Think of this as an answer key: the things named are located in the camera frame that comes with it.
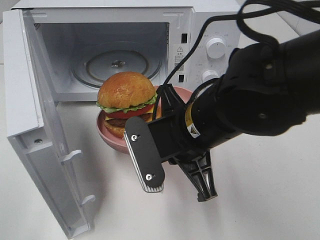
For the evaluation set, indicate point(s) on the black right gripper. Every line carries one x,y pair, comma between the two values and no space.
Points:
199,128

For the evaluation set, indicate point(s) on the white dial knob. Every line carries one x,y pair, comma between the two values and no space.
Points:
215,48
209,75

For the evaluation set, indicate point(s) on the pink round plate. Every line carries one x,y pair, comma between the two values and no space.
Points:
119,144

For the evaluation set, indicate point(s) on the toy hamburger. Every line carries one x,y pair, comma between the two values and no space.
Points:
125,95

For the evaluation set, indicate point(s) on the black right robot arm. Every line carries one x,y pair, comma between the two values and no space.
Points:
262,93

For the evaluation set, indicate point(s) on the white warning label sticker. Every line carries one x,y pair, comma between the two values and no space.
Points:
179,52

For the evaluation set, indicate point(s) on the glass microwave turntable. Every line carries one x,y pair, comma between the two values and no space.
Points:
92,69

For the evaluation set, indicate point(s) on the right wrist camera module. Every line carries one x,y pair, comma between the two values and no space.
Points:
150,144

